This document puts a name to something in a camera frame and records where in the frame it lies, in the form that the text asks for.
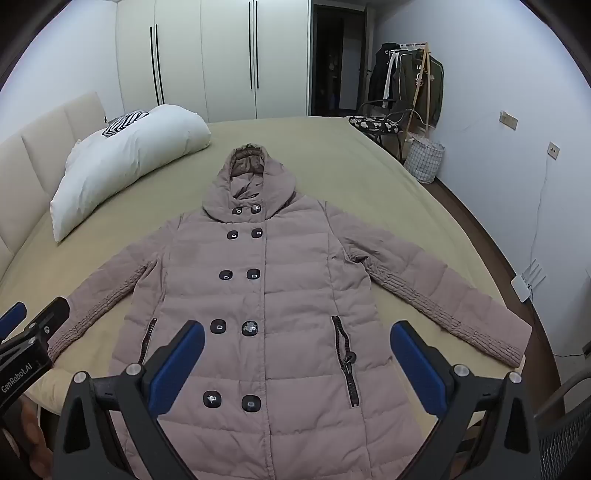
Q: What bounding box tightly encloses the white wardrobe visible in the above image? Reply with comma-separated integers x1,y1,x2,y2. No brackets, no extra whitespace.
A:
115,0,310,124

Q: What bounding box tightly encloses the grey mesh chair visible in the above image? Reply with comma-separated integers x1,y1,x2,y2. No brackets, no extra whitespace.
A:
536,368,591,480

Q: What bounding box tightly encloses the black and white striped pillow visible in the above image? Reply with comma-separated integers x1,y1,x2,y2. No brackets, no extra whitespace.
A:
102,110,150,138

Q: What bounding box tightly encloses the white router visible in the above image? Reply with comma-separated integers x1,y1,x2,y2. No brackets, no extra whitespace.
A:
510,259,547,304

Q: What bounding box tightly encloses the wooden clothes rack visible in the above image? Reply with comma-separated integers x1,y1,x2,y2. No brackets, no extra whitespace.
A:
403,42,440,145

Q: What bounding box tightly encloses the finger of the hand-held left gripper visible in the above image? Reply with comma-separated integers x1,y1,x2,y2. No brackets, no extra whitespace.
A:
0,302,27,334
0,296,71,357

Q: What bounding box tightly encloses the floral seat cushion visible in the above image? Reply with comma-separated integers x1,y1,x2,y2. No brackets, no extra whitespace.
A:
348,115,400,135

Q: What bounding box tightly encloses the dark doorway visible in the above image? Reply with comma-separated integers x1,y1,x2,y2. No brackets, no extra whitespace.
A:
308,2,376,117

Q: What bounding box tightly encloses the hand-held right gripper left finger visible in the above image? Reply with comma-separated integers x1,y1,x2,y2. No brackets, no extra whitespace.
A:
54,319,206,480

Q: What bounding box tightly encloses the bed with olive sheet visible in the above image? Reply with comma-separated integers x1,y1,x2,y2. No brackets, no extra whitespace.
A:
0,115,560,480

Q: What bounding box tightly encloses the black hanging garment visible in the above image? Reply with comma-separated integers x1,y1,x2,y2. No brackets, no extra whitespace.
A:
368,44,393,110

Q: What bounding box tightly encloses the white hanging garment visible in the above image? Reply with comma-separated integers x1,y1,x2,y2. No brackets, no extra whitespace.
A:
385,50,403,100

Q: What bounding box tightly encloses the pink hooded down coat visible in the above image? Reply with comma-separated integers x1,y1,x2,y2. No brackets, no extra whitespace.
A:
46,143,532,480

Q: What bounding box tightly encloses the black metal chair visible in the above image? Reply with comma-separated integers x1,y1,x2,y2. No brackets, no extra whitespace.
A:
348,99,428,154

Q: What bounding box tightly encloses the checked laundry basket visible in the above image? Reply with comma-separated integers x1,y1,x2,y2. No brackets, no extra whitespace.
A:
405,137,446,184

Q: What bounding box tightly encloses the white cable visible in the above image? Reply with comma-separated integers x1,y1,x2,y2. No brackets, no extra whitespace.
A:
530,158,557,278

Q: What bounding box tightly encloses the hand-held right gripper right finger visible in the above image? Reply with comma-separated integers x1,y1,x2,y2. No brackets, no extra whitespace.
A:
390,320,541,480

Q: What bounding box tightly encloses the beige padded headboard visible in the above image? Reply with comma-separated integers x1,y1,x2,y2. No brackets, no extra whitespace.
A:
0,91,110,278

